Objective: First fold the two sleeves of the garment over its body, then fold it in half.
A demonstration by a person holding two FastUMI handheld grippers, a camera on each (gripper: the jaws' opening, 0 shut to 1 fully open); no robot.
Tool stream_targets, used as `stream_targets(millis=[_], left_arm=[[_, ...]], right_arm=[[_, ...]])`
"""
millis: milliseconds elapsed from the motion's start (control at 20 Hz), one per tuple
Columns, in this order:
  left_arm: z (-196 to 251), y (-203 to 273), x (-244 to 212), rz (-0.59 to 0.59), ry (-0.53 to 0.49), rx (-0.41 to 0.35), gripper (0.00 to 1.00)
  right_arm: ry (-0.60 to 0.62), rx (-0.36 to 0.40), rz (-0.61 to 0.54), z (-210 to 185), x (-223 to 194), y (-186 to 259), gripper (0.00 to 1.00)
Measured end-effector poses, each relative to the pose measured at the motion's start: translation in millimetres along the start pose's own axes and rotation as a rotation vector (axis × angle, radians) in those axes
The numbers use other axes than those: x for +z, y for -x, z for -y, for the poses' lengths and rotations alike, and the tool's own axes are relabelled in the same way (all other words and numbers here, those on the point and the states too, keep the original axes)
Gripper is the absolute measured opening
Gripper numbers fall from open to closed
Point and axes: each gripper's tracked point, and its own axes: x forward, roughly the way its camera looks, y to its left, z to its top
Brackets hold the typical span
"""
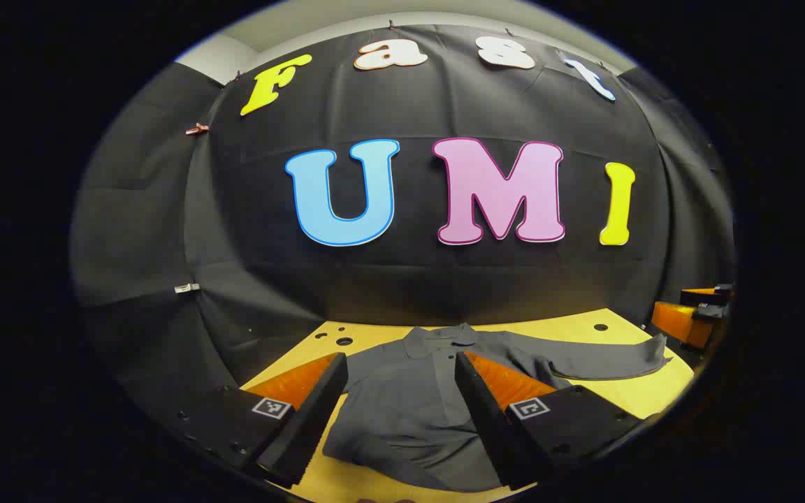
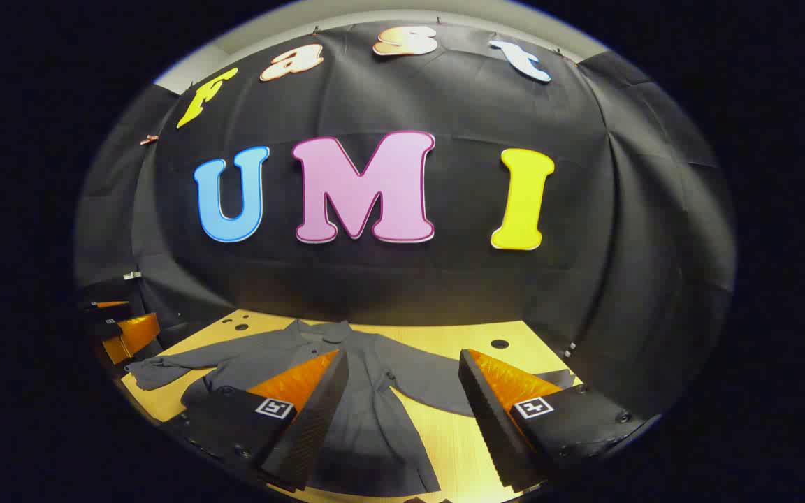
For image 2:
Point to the black backdrop cloth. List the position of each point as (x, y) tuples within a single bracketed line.
[(444, 286)]

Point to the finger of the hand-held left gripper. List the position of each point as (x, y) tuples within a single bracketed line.
[(133, 334), (110, 304)]

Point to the grey button shirt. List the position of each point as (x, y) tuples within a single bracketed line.
[(374, 419)]

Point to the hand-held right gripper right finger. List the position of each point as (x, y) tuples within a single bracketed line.
[(490, 419)]

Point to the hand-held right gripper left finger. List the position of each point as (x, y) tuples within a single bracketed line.
[(315, 419)]

